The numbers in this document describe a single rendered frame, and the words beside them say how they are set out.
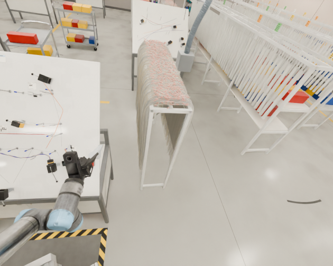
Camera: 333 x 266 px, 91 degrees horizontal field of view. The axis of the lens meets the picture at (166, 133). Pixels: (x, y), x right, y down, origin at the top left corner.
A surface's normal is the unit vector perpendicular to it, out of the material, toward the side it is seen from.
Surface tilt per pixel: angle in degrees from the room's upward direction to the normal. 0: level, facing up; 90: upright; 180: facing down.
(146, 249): 0
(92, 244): 0
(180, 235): 0
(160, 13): 50
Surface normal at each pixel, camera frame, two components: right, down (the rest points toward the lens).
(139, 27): 0.22, 0.12
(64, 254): 0.17, -0.69
